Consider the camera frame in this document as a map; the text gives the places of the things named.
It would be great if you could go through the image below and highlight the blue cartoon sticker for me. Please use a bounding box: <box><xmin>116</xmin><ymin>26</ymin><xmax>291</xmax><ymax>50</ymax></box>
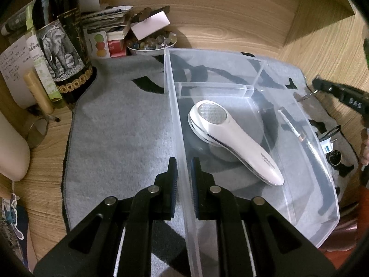
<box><xmin>0</xmin><ymin>193</ymin><xmax>29</xmax><ymax>266</ymax></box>

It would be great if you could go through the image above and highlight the thin white pen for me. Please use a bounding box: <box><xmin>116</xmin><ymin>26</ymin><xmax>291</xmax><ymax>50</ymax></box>
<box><xmin>278</xmin><ymin>107</ymin><xmax>316</xmax><ymax>153</ymax></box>

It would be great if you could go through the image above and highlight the white handheld lint remover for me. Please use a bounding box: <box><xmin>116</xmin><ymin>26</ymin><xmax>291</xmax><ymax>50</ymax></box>
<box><xmin>187</xmin><ymin>100</ymin><xmax>285</xmax><ymax>186</ymax></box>

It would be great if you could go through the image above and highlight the white handwritten paper note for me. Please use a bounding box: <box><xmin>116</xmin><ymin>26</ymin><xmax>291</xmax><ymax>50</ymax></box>
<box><xmin>0</xmin><ymin>33</ymin><xmax>38</xmax><ymax>108</ymax></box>

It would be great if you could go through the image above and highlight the small red box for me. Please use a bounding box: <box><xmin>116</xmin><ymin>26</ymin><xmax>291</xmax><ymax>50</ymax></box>
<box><xmin>107</xmin><ymin>30</ymin><xmax>127</xmax><ymax>57</ymax></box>

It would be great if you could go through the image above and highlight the dark wine bottle elephant label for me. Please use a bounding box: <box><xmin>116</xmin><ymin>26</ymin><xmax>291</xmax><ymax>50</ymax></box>
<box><xmin>32</xmin><ymin>0</ymin><xmax>97</xmax><ymax>106</ymax></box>

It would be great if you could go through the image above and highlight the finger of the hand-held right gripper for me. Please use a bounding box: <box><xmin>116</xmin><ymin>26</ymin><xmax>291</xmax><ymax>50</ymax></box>
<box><xmin>312</xmin><ymin>75</ymin><xmax>369</xmax><ymax>117</ymax></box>

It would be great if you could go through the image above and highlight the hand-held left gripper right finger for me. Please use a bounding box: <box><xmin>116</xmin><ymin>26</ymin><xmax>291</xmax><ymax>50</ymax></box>
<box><xmin>191</xmin><ymin>157</ymin><xmax>336</xmax><ymax>277</ymax></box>

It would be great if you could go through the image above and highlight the beige cylindrical tube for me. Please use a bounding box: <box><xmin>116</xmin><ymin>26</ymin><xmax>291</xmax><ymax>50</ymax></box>
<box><xmin>23</xmin><ymin>71</ymin><xmax>55</xmax><ymax>115</ymax></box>

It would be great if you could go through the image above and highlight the dark marker with white cap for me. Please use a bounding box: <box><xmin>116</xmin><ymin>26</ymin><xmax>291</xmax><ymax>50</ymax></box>
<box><xmin>0</xmin><ymin>6</ymin><xmax>29</xmax><ymax>36</ymax></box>

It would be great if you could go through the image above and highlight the green and white bottle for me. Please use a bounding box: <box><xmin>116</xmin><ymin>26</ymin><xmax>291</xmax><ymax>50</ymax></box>
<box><xmin>25</xmin><ymin>6</ymin><xmax>65</xmax><ymax>101</ymax></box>

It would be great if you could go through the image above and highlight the white bowl of beads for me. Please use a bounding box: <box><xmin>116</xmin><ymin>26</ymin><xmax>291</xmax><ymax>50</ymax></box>
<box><xmin>126</xmin><ymin>32</ymin><xmax>178</xmax><ymax>57</ymax></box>

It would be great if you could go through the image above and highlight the clear plastic storage box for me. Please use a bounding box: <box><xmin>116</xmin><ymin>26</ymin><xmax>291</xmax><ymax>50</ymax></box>
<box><xmin>164</xmin><ymin>48</ymin><xmax>339</xmax><ymax>277</ymax></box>

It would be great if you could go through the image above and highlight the person's right hand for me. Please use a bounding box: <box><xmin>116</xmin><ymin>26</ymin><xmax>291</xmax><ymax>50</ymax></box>
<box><xmin>360</xmin><ymin>127</ymin><xmax>369</xmax><ymax>186</ymax></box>

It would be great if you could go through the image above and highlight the person's orange sleeved forearm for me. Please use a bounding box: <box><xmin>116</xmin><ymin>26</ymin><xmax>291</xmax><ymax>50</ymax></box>
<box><xmin>320</xmin><ymin>185</ymin><xmax>369</xmax><ymax>254</ymax></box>

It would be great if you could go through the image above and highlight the pale pink card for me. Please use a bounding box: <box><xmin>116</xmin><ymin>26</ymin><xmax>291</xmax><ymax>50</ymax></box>
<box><xmin>130</xmin><ymin>10</ymin><xmax>170</xmax><ymax>41</ymax></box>

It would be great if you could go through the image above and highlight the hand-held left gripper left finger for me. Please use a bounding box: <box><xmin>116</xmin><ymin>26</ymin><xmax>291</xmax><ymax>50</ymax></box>
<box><xmin>33</xmin><ymin>157</ymin><xmax>178</xmax><ymax>277</ymax></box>

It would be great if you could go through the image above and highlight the black wire loop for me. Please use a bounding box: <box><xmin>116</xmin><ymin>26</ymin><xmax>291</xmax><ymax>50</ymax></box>
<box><xmin>318</xmin><ymin>125</ymin><xmax>341</xmax><ymax>143</ymax></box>

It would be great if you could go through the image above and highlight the white rounded object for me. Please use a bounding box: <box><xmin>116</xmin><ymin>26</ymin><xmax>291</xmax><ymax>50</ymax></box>
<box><xmin>0</xmin><ymin>111</ymin><xmax>31</xmax><ymax>182</ymax></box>

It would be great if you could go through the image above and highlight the round black tin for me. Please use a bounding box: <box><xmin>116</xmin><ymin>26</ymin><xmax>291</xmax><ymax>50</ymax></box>
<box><xmin>329</xmin><ymin>149</ymin><xmax>343</xmax><ymax>166</ymax></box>

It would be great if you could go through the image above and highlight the white card with fruit print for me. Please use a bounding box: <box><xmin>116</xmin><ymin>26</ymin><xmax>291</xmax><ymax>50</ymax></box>
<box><xmin>86</xmin><ymin>31</ymin><xmax>110</xmax><ymax>59</ymax></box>

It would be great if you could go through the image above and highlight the stack of booklets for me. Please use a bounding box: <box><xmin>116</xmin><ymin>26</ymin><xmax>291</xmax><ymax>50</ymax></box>
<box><xmin>81</xmin><ymin>6</ymin><xmax>133</xmax><ymax>39</ymax></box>

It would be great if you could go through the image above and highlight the grey felt mat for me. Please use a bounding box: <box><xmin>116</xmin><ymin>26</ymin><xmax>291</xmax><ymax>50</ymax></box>
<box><xmin>64</xmin><ymin>52</ymin><xmax>362</xmax><ymax>277</ymax></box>

